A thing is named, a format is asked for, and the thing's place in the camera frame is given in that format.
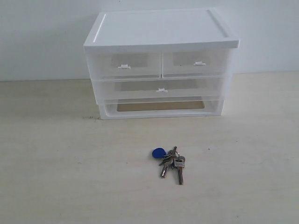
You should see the white plastic drawer cabinet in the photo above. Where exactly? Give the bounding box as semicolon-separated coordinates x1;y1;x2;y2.
84;8;240;119

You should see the clear plastic storage bin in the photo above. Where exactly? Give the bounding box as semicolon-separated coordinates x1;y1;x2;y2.
92;77;227;105

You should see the clear top left drawer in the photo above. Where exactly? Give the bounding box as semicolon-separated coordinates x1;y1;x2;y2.
86;53;161;79

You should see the key bunch with blue fob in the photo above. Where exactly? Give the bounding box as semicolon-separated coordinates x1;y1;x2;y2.
152;146;185;185

